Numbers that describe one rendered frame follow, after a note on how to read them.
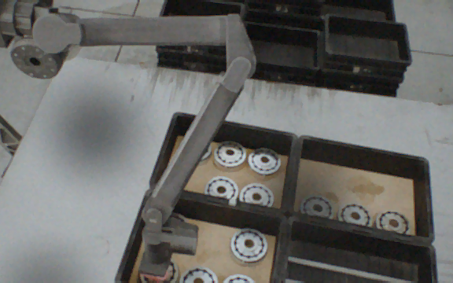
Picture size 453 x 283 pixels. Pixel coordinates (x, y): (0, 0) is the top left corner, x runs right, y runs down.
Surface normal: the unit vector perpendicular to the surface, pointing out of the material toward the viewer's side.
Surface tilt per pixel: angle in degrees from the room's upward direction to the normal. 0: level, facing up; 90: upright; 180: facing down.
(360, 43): 0
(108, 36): 59
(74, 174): 0
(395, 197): 0
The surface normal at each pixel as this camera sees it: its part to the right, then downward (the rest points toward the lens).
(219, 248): 0.05, -0.63
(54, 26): -0.07, 0.29
